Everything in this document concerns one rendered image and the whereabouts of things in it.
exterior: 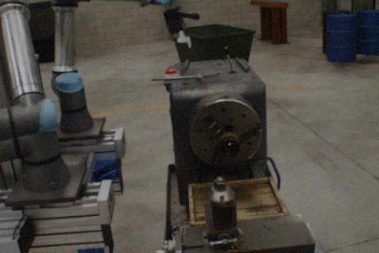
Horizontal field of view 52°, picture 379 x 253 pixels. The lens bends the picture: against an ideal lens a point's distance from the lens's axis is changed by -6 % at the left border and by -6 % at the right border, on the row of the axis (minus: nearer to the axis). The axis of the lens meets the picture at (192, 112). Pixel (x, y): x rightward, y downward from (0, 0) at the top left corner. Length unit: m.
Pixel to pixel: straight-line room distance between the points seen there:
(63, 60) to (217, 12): 10.30
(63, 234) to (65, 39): 0.85
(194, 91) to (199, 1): 10.01
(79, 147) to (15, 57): 0.79
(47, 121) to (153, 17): 10.71
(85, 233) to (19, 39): 0.64
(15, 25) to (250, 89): 1.13
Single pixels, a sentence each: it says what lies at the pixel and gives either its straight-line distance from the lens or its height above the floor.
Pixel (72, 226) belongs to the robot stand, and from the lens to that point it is 1.36.
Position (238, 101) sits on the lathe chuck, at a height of 1.22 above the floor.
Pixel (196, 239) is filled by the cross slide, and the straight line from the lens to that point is 1.31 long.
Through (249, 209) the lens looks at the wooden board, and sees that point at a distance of 1.59.
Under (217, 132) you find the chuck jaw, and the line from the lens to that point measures 1.67.
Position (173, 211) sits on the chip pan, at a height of 0.54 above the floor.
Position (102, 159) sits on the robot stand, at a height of 1.03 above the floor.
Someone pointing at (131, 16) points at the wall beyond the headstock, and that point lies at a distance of 11.56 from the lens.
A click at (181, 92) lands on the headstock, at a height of 1.23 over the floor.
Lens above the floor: 1.75
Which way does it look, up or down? 19 degrees down
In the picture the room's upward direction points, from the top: 4 degrees counter-clockwise
